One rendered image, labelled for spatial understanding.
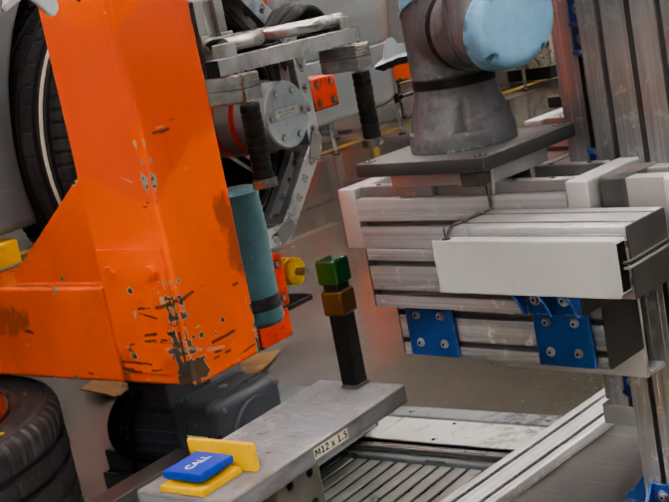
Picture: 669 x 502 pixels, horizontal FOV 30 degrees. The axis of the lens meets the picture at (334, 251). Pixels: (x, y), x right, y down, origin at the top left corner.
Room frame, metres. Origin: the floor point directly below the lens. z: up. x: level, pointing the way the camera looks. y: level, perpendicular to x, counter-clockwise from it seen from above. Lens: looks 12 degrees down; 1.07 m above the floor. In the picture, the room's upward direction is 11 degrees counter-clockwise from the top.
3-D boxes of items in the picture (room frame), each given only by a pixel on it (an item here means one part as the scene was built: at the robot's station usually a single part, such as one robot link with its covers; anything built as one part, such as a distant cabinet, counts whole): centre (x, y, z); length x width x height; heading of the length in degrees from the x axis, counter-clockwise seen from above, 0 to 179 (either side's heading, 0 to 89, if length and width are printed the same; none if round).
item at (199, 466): (1.60, 0.24, 0.47); 0.07 x 0.07 x 0.02; 52
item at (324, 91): (2.69, -0.02, 0.85); 0.09 x 0.08 x 0.07; 142
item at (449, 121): (1.73, -0.21, 0.87); 0.15 x 0.15 x 0.10
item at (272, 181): (2.16, 0.10, 0.83); 0.04 x 0.04 x 0.16
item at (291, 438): (1.74, 0.13, 0.44); 0.43 x 0.17 x 0.03; 142
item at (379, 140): (2.43, -0.11, 0.83); 0.04 x 0.04 x 0.16
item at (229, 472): (1.60, 0.24, 0.46); 0.08 x 0.08 x 0.01; 52
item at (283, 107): (2.39, 0.12, 0.85); 0.21 x 0.14 x 0.14; 52
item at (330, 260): (1.89, 0.01, 0.64); 0.04 x 0.04 x 0.04; 52
